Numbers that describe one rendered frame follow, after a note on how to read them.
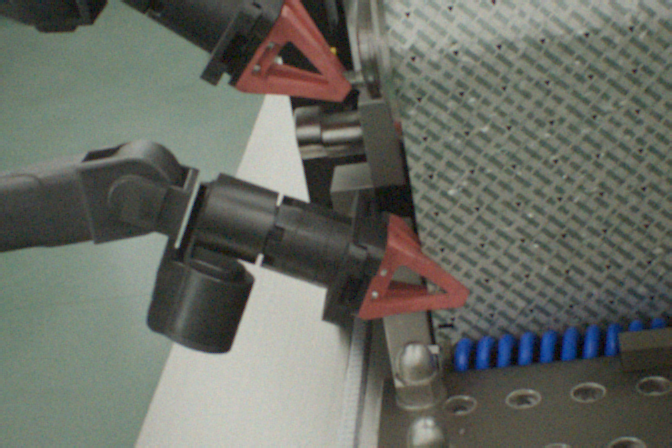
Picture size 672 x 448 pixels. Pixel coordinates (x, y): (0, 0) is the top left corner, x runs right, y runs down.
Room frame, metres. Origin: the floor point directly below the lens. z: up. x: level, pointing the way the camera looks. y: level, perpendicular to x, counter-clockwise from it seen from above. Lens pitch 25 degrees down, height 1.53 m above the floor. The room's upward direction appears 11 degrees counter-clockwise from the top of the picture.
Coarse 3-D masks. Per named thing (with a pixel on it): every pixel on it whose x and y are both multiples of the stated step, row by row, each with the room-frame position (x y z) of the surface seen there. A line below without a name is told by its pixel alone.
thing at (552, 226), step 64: (576, 128) 0.83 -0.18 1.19; (640, 128) 0.82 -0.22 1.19; (448, 192) 0.84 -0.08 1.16; (512, 192) 0.84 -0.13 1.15; (576, 192) 0.83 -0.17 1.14; (640, 192) 0.82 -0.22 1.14; (448, 256) 0.84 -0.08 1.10; (512, 256) 0.84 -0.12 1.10; (576, 256) 0.83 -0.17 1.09; (640, 256) 0.82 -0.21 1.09; (448, 320) 0.84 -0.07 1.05; (512, 320) 0.84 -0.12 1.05; (576, 320) 0.83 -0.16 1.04; (640, 320) 0.82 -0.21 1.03
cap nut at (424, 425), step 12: (420, 420) 0.69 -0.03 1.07; (432, 420) 0.69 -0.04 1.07; (408, 432) 0.69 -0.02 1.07; (420, 432) 0.68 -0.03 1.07; (432, 432) 0.68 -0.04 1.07; (444, 432) 0.68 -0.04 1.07; (408, 444) 0.68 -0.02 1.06; (420, 444) 0.68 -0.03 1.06; (432, 444) 0.67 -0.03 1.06; (444, 444) 0.68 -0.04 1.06
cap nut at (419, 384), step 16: (400, 352) 0.78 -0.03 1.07; (416, 352) 0.77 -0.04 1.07; (400, 368) 0.78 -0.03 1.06; (416, 368) 0.77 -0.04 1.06; (432, 368) 0.77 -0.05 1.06; (400, 384) 0.78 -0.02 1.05; (416, 384) 0.77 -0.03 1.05; (432, 384) 0.77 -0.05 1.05; (400, 400) 0.78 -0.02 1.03; (416, 400) 0.77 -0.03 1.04; (432, 400) 0.77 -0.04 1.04
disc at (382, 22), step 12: (384, 0) 0.87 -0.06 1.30; (384, 12) 0.85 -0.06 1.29; (384, 24) 0.85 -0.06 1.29; (384, 36) 0.84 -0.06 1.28; (384, 48) 0.84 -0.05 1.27; (384, 60) 0.84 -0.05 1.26; (396, 96) 0.84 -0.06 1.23; (396, 108) 0.84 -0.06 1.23; (396, 120) 0.84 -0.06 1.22; (396, 132) 0.85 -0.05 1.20
